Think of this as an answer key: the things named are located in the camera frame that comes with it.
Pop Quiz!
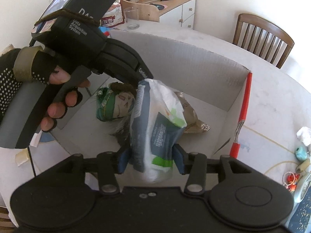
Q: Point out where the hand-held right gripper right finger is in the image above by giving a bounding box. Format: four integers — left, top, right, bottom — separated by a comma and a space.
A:
173, 144, 264, 196

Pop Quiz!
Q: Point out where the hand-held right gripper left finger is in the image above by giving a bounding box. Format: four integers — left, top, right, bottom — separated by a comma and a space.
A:
61, 148, 132, 196

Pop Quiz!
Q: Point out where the blue and white wipes packet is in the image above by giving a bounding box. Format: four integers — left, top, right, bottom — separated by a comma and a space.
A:
129, 78, 187, 183

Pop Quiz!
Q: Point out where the silver foil snack bag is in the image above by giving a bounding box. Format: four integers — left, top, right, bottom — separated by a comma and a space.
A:
174, 92, 211, 134

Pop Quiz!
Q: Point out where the doll with green headband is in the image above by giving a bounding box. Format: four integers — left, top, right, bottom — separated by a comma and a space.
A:
96, 82, 138, 123

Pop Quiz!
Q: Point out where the red and white cardboard box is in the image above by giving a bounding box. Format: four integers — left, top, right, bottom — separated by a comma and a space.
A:
39, 30, 253, 161

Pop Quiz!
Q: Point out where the teal egg-shaped toy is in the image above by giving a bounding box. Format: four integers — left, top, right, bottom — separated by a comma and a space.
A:
295, 146, 308, 161

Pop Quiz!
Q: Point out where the person's left hand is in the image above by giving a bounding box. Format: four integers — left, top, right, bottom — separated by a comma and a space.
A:
0, 46, 91, 133

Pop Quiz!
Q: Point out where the red and white snack bag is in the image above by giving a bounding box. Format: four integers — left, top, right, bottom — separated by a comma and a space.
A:
101, 0, 125, 28

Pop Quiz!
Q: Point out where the clear drinking glass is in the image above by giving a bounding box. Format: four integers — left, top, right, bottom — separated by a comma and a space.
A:
124, 7, 140, 30

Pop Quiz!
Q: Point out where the white side cabinet wooden top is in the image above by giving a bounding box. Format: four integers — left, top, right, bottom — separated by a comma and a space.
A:
136, 0, 197, 31

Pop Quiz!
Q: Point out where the olive oblong toy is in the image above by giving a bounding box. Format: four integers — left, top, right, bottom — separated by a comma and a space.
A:
296, 158, 311, 173

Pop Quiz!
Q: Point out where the crumpled white tissue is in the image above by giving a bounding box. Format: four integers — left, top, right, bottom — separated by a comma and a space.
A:
296, 127, 311, 146

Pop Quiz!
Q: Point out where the round blue placemat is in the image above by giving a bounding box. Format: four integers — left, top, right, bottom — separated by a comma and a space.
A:
285, 192, 311, 231

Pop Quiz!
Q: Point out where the wooden slat-back chair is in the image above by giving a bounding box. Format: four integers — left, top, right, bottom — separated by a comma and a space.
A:
232, 13, 295, 69

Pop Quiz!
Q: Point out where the black cable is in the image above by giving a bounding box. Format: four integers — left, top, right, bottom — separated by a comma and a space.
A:
29, 146, 37, 176

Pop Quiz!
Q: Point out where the orange keychain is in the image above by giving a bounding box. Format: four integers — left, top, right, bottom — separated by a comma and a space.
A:
282, 171, 300, 193

